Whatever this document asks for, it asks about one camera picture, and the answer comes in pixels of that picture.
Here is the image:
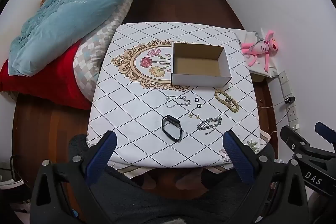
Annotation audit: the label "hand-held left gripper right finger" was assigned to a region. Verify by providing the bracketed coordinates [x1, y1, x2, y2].
[223, 131, 310, 224]

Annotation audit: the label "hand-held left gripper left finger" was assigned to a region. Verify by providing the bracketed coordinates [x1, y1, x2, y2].
[30, 131, 118, 224]

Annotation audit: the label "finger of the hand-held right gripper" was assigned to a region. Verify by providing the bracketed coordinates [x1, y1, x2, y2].
[280, 125, 336, 161]
[314, 121, 336, 136]

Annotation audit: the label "thick silver chain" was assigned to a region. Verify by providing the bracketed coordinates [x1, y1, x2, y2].
[197, 115, 223, 135]

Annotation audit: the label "beige beaded bracelet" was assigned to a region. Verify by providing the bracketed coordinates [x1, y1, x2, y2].
[214, 89, 240, 112]

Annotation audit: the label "black fitness band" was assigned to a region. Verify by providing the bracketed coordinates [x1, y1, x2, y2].
[162, 115, 183, 143]

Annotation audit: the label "thin silver bracelet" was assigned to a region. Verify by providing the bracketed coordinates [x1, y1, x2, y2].
[166, 95, 191, 108]

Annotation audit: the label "cardboard box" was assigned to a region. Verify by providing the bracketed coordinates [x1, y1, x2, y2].
[171, 42, 233, 88]

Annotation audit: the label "white diamond-pattern tablecloth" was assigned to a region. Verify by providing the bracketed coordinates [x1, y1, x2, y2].
[86, 22, 264, 180]

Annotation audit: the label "person's dark fleece trousers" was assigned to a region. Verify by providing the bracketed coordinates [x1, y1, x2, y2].
[69, 134, 275, 224]

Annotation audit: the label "red blanket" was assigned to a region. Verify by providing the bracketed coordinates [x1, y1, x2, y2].
[0, 43, 92, 111]

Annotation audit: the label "pink plush toy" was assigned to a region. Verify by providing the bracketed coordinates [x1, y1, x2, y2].
[241, 29, 279, 73]

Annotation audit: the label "white cloth bag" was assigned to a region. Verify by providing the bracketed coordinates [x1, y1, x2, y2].
[228, 28, 280, 78]

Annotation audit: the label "light blue quilt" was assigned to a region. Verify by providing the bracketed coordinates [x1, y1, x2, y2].
[8, 0, 161, 76]

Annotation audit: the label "white wall socket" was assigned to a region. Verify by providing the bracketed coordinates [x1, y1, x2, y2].
[287, 106, 298, 122]

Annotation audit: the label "thin white cable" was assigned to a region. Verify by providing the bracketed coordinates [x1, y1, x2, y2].
[257, 102, 288, 109]

